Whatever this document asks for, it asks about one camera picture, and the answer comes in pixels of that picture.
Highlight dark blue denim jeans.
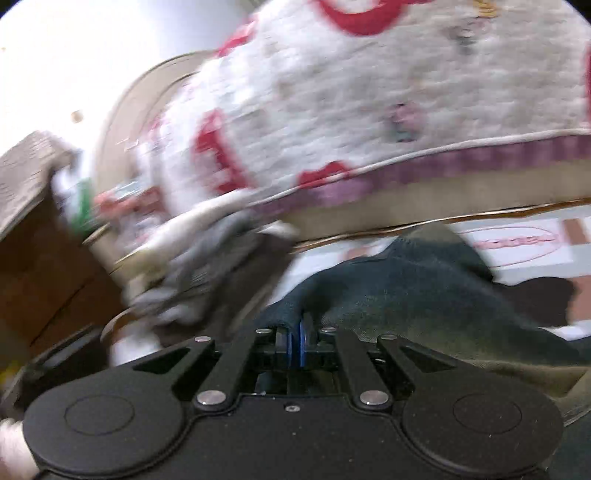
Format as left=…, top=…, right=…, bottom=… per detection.
left=252, top=224, right=590, bottom=424

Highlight grey and dark clothes pile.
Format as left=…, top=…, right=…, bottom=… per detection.
left=129, top=210, right=298, bottom=346

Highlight white red quilted bedspread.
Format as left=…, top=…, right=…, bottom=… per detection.
left=95, top=1, right=590, bottom=242

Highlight brown wooden nightstand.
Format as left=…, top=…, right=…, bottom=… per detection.
left=1, top=132, right=123, bottom=368

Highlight beige bed base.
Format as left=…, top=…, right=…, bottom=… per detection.
left=91, top=50, right=591, bottom=287

